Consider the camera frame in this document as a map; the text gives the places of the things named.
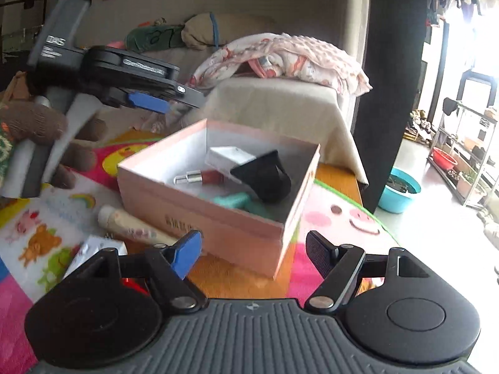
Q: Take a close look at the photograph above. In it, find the blue plastic basin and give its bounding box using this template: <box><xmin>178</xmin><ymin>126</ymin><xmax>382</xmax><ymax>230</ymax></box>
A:
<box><xmin>377</xmin><ymin>167</ymin><xmax>422</xmax><ymax>214</ymax></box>

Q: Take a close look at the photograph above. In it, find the beige pillow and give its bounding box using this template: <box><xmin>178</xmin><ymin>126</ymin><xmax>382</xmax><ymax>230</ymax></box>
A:
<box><xmin>181</xmin><ymin>12</ymin><xmax>277</xmax><ymax>50</ymax></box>

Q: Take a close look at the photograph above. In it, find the metal shelf rack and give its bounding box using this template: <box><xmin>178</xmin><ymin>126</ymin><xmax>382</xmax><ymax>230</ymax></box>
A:
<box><xmin>427</xmin><ymin>99</ymin><xmax>499</xmax><ymax>208</ymax></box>

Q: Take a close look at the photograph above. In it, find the black plastic holder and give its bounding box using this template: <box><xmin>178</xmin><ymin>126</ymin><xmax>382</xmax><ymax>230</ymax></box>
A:
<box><xmin>230</xmin><ymin>149</ymin><xmax>292</xmax><ymax>204</ymax></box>

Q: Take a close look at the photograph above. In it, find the beige covered sofa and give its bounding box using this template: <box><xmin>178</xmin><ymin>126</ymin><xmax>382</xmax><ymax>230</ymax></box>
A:
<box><xmin>74</xmin><ymin>12</ymin><xmax>370</xmax><ymax>188</ymax></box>

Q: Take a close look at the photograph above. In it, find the cream cosmetic tube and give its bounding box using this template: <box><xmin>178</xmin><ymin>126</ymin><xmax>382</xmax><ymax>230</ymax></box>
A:
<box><xmin>97</xmin><ymin>204</ymin><xmax>180</xmax><ymax>247</ymax></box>

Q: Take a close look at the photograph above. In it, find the person's left hand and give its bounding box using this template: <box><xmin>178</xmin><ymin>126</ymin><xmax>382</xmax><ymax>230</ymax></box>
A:
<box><xmin>0</xmin><ymin>100</ymin><xmax>108</xmax><ymax>188</ymax></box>

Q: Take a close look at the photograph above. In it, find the red lip gloss bottle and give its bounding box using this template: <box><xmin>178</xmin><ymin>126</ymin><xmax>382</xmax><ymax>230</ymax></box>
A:
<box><xmin>173</xmin><ymin>170</ymin><xmax>226</xmax><ymax>186</ymax></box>

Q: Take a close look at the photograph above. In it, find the green plush toy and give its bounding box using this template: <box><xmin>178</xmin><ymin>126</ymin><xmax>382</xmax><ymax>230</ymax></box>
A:
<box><xmin>125</xmin><ymin>17</ymin><xmax>186</xmax><ymax>52</ymax></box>

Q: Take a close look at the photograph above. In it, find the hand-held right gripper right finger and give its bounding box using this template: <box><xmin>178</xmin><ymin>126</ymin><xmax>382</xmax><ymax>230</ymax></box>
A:
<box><xmin>305</xmin><ymin>231</ymin><xmax>419</xmax><ymax>314</ymax></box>

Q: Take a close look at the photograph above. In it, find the white cube charger plug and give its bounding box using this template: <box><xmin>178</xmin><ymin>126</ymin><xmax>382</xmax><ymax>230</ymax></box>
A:
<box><xmin>62</xmin><ymin>235</ymin><xmax>128</xmax><ymax>281</ymax></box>

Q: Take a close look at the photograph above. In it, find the white rectangular carton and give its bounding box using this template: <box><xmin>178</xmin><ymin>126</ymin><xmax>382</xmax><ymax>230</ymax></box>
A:
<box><xmin>205</xmin><ymin>146</ymin><xmax>259</xmax><ymax>174</ymax></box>

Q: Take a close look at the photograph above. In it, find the red plastic basin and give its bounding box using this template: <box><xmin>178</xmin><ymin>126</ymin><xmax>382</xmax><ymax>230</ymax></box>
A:
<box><xmin>432</xmin><ymin>151</ymin><xmax>458</xmax><ymax>171</ymax></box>

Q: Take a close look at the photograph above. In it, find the pink printed blanket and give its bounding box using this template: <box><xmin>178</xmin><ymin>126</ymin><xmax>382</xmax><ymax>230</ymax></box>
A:
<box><xmin>188</xmin><ymin>33</ymin><xmax>373</xmax><ymax>96</ymax></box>

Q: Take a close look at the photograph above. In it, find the pink cardboard box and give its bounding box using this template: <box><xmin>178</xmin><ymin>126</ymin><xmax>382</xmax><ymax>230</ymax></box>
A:
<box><xmin>117</xmin><ymin>119</ymin><xmax>321</xmax><ymax>280</ymax></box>

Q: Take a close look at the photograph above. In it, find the mint green handheld tool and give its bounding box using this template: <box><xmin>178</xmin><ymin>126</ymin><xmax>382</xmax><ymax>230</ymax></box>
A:
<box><xmin>212</xmin><ymin>193</ymin><xmax>254</xmax><ymax>213</ymax></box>

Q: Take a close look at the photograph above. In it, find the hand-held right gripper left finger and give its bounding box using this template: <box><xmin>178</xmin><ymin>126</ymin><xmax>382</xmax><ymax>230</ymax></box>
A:
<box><xmin>84</xmin><ymin>230</ymin><xmax>207</xmax><ymax>314</ymax></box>

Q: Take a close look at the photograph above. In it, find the dark curtain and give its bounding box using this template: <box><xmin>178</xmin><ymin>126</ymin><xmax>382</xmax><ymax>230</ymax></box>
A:
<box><xmin>353</xmin><ymin>0</ymin><xmax>429</xmax><ymax>211</ymax></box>

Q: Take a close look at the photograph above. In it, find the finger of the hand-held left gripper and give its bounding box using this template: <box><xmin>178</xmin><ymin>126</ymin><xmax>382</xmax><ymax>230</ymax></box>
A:
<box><xmin>167</xmin><ymin>83</ymin><xmax>206</xmax><ymax>109</ymax></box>
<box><xmin>104</xmin><ymin>86</ymin><xmax>171</xmax><ymax>115</ymax></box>

